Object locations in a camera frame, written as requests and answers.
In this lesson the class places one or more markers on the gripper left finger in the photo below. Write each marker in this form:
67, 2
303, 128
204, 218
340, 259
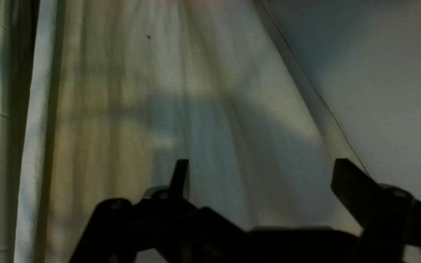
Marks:
152, 223

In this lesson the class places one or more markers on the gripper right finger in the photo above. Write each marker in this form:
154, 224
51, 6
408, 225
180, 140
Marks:
378, 204

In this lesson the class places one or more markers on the beige sheer curtain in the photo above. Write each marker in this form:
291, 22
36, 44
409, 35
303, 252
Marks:
181, 109

